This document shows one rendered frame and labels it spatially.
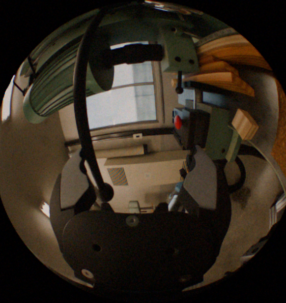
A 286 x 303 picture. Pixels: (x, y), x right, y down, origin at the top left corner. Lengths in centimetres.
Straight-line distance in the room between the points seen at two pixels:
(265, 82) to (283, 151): 10
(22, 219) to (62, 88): 169
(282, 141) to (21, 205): 186
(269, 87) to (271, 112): 4
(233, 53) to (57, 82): 31
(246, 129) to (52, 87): 35
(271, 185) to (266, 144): 99
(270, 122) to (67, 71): 34
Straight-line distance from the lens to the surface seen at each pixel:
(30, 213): 177
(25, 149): 168
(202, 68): 26
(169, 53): 22
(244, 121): 18
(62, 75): 22
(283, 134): 17
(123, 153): 155
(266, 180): 118
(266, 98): 20
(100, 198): 16
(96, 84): 20
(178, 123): 20
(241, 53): 20
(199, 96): 26
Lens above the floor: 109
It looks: 1 degrees up
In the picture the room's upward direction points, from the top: 95 degrees counter-clockwise
